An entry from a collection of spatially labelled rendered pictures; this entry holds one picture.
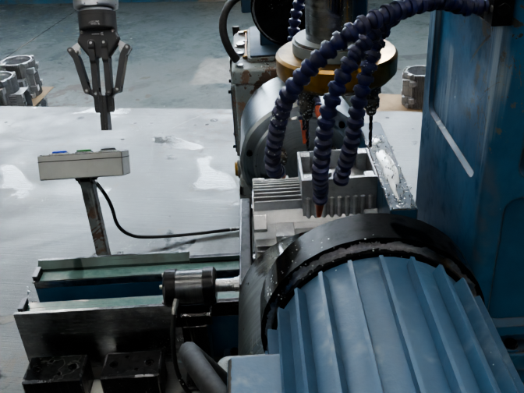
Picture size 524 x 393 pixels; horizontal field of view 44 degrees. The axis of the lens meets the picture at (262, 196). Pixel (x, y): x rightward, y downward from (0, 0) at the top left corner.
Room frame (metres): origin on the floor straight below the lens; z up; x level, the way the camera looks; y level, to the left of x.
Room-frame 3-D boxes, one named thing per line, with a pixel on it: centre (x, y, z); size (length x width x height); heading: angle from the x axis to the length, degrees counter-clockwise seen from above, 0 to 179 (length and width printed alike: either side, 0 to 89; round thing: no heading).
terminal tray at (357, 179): (0.93, -0.12, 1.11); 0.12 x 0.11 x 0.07; 89
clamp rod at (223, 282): (0.79, 0.08, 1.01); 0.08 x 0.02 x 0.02; 89
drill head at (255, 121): (1.28, -0.09, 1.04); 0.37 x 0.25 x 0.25; 179
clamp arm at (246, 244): (0.90, 0.03, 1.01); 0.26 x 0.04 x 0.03; 179
